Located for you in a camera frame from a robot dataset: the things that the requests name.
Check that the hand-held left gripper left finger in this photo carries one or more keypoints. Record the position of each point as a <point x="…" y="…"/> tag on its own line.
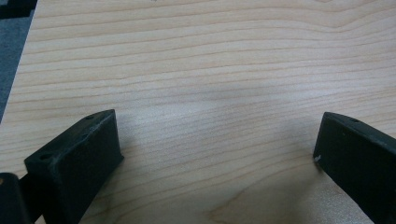
<point x="77" y="168"/>

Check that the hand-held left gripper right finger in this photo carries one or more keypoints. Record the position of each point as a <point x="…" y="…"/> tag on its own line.
<point x="358" y="165"/>

